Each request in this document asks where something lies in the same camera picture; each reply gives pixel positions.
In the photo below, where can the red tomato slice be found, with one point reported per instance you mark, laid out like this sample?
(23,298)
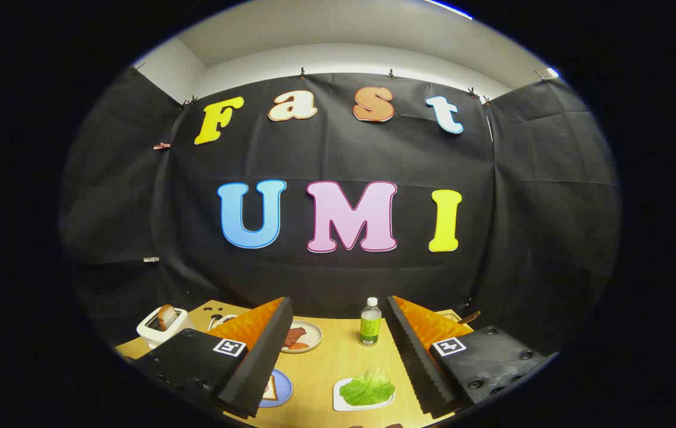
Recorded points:
(299,345)

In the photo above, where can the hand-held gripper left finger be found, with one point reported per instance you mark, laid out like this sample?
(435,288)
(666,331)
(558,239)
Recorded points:
(267,356)

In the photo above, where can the blue plate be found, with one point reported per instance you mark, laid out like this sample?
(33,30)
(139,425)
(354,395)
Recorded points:
(284,389)

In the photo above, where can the green lettuce leaf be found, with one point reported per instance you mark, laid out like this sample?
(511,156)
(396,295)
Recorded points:
(367,386)

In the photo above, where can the white bread slice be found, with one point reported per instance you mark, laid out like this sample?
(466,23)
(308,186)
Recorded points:
(270,389)

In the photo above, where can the white leaf-shaped plate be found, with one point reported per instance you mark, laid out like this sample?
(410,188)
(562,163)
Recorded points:
(341,404)

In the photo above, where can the toasted bread slice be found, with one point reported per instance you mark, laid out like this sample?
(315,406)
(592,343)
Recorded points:
(166,317)

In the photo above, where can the round white plate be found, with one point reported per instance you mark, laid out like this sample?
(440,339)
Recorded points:
(313,333)

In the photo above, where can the white toaster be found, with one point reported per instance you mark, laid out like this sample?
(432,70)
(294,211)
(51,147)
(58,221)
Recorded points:
(151,336)

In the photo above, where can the divided white bean dish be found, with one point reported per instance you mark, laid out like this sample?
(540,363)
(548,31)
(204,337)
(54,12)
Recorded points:
(222,319)

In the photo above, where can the black backdrop cloth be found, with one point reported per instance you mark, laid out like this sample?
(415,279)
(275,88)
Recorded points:
(338,154)

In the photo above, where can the green-labelled water bottle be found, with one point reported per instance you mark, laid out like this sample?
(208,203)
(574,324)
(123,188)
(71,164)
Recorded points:
(370,327)

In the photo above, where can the brown meat patty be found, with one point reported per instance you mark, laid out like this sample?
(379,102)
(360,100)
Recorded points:
(296,334)

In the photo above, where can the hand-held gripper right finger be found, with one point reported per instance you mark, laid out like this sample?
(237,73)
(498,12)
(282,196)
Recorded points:
(414,356)

